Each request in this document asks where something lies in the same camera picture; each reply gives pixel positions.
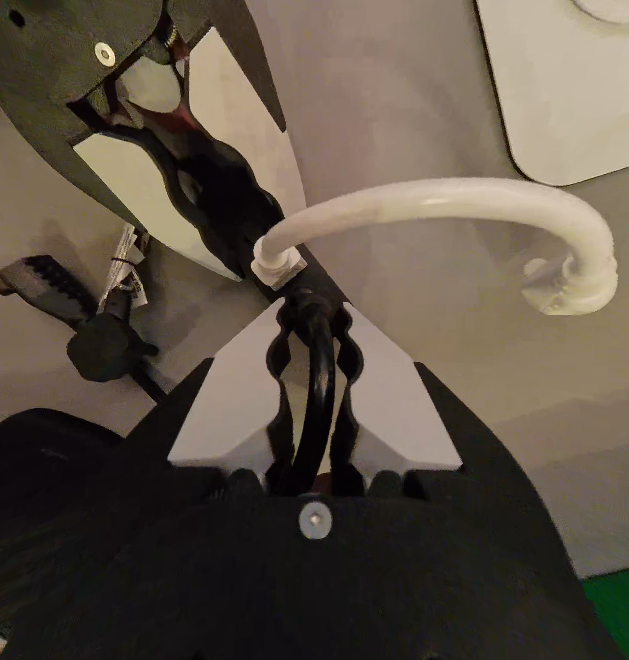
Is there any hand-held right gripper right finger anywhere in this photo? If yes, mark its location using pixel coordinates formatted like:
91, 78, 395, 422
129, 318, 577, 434
330, 302, 465, 496

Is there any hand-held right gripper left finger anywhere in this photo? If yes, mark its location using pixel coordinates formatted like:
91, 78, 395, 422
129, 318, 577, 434
166, 304, 295, 497

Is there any black mesh pad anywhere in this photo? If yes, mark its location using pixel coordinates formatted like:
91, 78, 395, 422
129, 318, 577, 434
0, 407, 131, 568

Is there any black flat strip plug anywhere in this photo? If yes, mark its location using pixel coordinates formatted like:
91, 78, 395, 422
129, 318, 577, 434
67, 313, 159, 383

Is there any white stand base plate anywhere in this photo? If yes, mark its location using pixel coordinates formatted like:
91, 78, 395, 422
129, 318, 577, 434
472, 0, 629, 186

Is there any white power plug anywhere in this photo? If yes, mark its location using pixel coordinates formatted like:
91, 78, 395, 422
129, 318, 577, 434
250, 237, 309, 290

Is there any white power cord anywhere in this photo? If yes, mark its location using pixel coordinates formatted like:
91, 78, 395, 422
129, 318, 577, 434
265, 177, 617, 289

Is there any black cord connector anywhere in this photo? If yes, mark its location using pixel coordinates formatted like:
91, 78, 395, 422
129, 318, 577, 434
0, 255, 97, 329

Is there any green plastic bin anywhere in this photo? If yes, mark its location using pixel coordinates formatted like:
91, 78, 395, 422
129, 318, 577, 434
583, 564, 629, 660

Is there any black power strip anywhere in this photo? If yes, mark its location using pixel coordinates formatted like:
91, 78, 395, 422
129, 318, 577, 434
232, 196, 355, 332

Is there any black braided strip cable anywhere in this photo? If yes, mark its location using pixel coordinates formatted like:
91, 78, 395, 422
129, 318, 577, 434
175, 150, 275, 259

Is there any black power cord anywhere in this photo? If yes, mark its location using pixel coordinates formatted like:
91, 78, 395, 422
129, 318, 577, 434
126, 320, 337, 497

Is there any white cord connector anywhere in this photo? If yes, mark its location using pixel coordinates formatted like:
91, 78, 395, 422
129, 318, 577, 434
521, 255, 618, 316

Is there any black power plug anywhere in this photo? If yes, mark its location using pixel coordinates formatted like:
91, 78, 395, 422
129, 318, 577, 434
281, 289, 347, 352

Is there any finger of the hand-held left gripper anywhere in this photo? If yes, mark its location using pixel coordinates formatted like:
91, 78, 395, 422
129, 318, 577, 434
183, 26, 308, 218
72, 130, 244, 282

